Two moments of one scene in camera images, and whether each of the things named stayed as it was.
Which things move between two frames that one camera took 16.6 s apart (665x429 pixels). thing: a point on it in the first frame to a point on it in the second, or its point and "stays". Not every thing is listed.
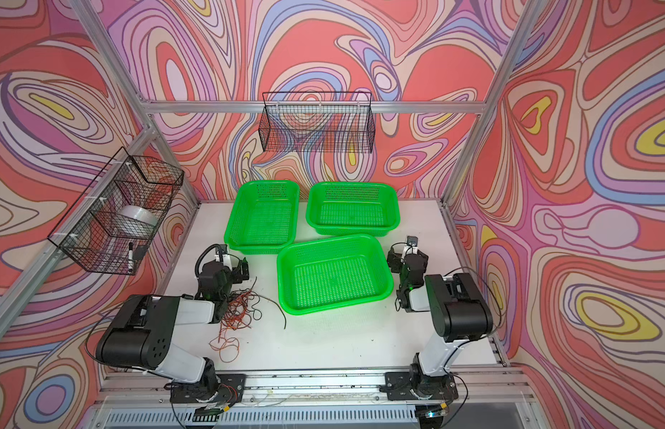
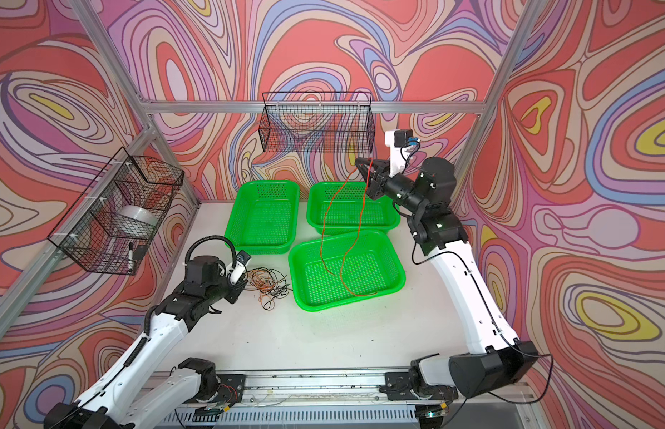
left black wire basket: (113, 225) stays
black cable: (242, 303) to (271, 281)
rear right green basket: (352, 208) stays
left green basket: (264, 216) stays
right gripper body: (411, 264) to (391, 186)
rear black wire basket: (324, 121) stays
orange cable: (235, 315) to (265, 282)
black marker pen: (130, 264) stays
